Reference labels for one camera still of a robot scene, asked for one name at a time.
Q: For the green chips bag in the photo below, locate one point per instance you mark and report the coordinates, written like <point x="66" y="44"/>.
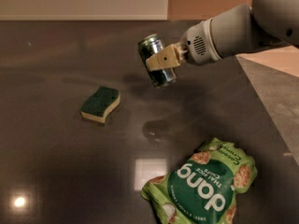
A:
<point x="203" y="189"/>

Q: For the green and yellow sponge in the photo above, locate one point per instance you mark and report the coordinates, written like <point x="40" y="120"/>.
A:
<point x="100" y="104"/>

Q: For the green soda can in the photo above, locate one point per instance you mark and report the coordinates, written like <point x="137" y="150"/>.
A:
<point x="159" y="60"/>

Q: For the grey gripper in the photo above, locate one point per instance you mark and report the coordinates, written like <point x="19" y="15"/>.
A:
<point x="197" y="44"/>

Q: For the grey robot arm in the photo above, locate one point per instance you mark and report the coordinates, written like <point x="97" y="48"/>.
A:
<point x="264" y="24"/>

